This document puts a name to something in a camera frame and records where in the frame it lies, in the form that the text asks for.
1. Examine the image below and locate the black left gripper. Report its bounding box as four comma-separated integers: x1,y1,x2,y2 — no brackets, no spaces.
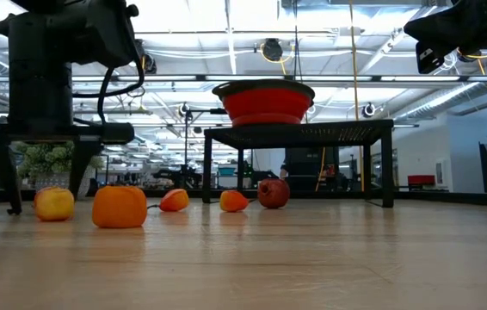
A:
0,12,136,215

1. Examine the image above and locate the orange persimmon fruit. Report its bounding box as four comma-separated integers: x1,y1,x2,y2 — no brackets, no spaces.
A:
92,185,148,229

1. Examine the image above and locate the red grey collapsible colander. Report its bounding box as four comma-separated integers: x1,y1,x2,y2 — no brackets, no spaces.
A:
212,78,316,127

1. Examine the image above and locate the green plant in white pot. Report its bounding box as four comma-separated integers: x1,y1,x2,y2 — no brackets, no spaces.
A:
14,141,105,202

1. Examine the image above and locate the red box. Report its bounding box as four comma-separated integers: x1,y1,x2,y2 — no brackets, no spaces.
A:
406,174,437,187

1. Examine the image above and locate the black perforated metal stand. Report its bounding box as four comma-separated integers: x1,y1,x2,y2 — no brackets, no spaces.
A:
203,119,395,208

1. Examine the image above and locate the small red apple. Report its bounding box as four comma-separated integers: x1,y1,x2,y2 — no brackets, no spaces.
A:
256,177,292,210

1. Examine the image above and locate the black ceiling cable reel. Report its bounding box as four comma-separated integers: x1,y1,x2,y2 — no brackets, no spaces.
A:
456,46,484,64
142,42,158,75
260,37,293,65

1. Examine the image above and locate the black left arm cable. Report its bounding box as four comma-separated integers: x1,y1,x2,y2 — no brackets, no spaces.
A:
73,55,146,128

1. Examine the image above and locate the black aluminium table frame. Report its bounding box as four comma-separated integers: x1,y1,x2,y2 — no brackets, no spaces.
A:
0,187,487,208

